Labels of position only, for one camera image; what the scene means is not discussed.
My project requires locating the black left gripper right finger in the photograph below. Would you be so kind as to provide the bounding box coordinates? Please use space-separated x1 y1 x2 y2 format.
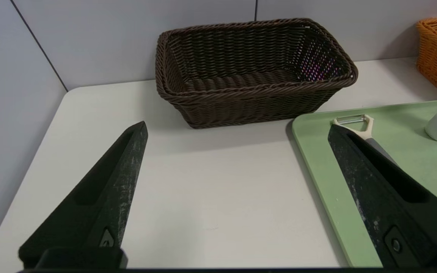
328 123 437 268

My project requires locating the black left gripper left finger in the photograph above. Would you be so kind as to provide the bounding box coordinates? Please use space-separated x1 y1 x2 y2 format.
18 121 149 269

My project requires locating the dark brown wicker basket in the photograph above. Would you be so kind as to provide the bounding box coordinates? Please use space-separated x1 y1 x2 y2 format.
155 18 358 129

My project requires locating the light green plastic tray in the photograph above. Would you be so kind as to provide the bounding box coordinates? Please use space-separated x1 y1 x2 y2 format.
292 99 437 268

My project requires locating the peeler with grey handle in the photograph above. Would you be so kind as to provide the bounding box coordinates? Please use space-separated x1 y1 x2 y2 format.
332 114 397 163

